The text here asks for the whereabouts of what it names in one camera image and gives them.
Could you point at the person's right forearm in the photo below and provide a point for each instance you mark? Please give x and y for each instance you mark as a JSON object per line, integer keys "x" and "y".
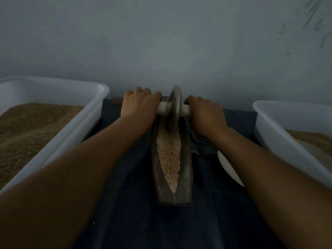
{"x": 280, "y": 194}

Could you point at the white plastic tub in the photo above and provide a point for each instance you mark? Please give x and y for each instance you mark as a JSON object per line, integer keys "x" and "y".
{"x": 288, "y": 147}
{"x": 75, "y": 132}

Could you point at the white round plate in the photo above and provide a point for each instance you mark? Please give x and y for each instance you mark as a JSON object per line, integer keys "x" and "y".
{"x": 229, "y": 167}

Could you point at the dark blue table cloth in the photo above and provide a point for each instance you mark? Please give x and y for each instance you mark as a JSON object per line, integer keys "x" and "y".
{"x": 129, "y": 228}

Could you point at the large brown grain heap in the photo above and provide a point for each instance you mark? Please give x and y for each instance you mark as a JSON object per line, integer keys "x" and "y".
{"x": 26, "y": 136}
{"x": 312, "y": 140}

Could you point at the person's right hand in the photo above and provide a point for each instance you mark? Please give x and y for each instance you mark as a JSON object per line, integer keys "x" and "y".
{"x": 206, "y": 117}

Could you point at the boat-shaped metal grinding trough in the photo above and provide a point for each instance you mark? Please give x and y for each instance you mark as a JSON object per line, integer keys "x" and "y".
{"x": 181, "y": 195}

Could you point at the person's left hand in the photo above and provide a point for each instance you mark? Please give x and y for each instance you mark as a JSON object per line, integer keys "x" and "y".
{"x": 139, "y": 105}

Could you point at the person's left forearm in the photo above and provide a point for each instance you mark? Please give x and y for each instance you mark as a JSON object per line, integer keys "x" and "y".
{"x": 57, "y": 194}

